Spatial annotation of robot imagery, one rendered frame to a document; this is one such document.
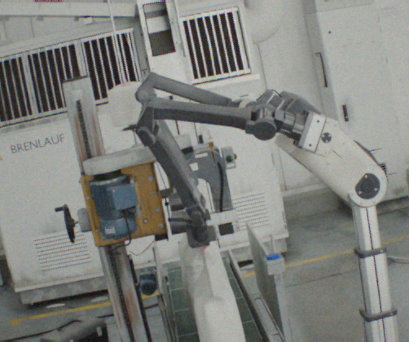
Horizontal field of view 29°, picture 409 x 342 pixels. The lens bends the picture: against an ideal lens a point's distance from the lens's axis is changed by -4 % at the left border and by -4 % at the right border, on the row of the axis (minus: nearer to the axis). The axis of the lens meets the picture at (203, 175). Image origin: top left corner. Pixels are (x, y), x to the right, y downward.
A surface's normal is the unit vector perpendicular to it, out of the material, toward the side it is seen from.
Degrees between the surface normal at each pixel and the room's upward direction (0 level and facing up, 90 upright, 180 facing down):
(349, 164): 115
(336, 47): 90
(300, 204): 90
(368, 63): 90
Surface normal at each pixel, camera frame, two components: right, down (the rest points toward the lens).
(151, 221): 0.08, 0.15
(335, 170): 0.50, 0.46
